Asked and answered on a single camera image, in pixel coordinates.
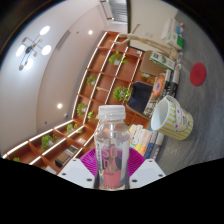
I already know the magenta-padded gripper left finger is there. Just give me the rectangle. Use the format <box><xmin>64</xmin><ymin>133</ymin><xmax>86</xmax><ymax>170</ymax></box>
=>
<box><xmin>57</xmin><ymin>147</ymin><xmax>98</xmax><ymax>190</ymax></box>

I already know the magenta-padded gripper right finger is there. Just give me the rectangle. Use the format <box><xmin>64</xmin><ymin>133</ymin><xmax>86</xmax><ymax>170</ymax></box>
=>
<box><xmin>127</xmin><ymin>147</ymin><xmax>167</xmax><ymax>190</ymax></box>

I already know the clear bottle with pink label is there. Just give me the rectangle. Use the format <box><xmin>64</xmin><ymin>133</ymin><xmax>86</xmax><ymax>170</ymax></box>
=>
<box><xmin>93</xmin><ymin>104</ymin><xmax>131</xmax><ymax>191</ymax></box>

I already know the row of upright books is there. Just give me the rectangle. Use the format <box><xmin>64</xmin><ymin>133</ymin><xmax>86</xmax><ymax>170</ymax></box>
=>
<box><xmin>127</xmin><ymin>123</ymin><xmax>166</xmax><ymax>160</ymax></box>

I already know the yellow striped white cup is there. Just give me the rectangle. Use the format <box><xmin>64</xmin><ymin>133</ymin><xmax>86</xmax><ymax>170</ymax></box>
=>
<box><xmin>150</xmin><ymin>95</ymin><xmax>195</xmax><ymax>141</ymax></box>

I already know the dark blue chair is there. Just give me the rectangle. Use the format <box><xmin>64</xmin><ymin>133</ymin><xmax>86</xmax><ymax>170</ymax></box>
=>
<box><xmin>126</xmin><ymin>80</ymin><xmax>155</xmax><ymax>117</ymax></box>

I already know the stack of lying books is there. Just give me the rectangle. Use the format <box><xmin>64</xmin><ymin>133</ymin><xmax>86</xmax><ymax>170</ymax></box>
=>
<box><xmin>143</xmin><ymin>63</ymin><xmax>183</xmax><ymax>120</ymax></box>

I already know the orange wooden shelf unit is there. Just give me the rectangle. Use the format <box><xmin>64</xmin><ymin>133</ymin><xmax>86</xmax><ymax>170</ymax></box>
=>
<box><xmin>2</xmin><ymin>30</ymin><xmax>152</xmax><ymax>176</ymax></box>

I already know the brown cardboard box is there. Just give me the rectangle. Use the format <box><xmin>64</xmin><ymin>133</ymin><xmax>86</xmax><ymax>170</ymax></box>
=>
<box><xmin>139</xmin><ymin>49</ymin><xmax>168</xmax><ymax>77</ymax></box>

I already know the flat round red coaster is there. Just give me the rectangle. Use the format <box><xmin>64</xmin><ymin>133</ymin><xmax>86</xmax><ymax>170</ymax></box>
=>
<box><xmin>189</xmin><ymin>62</ymin><xmax>208</xmax><ymax>87</ymax></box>

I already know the green and white box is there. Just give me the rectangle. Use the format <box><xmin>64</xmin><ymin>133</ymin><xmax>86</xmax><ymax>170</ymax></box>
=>
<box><xmin>148</xmin><ymin>50</ymin><xmax>176</xmax><ymax>71</ymax></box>

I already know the wooden skeleton model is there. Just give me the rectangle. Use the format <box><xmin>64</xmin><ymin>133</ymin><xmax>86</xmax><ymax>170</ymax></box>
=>
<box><xmin>109</xmin><ymin>23</ymin><xmax>178</xmax><ymax>60</ymax></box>

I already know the branched ceiling lamp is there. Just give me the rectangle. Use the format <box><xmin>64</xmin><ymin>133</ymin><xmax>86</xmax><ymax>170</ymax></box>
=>
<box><xmin>15</xmin><ymin>25</ymin><xmax>53</xmax><ymax>71</ymax></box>

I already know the white and green carton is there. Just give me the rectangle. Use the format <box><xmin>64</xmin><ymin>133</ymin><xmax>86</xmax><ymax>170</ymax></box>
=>
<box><xmin>160</xmin><ymin>17</ymin><xmax>186</xmax><ymax>51</ymax></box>

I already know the ceiling air vent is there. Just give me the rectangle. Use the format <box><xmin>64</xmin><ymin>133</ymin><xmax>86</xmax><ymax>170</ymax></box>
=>
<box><xmin>107</xmin><ymin>0</ymin><xmax>130</xmax><ymax>24</ymax></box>

